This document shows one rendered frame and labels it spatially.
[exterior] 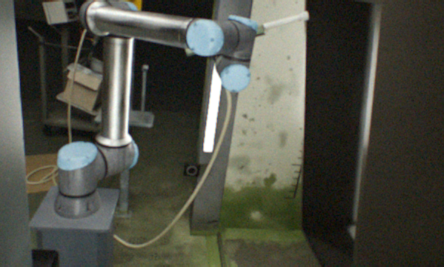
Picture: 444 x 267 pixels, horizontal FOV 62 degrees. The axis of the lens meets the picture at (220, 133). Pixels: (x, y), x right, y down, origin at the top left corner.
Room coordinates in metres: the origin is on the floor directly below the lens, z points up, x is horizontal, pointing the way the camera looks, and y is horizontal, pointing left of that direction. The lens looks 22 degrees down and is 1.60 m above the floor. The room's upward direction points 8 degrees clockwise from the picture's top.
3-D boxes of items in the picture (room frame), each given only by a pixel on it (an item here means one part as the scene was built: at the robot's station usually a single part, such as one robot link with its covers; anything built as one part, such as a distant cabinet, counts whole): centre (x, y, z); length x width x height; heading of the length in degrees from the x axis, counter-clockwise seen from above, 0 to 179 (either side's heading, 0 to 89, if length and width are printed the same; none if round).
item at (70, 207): (1.34, 0.56, 0.69); 0.19 x 0.19 x 0.10
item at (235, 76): (1.15, -0.01, 1.35); 0.12 x 0.09 x 0.10; 12
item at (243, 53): (1.14, -0.01, 1.46); 0.12 x 0.09 x 0.12; 145
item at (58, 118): (3.50, 1.46, 0.64); 0.73 x 0.50 x 1.27; 89
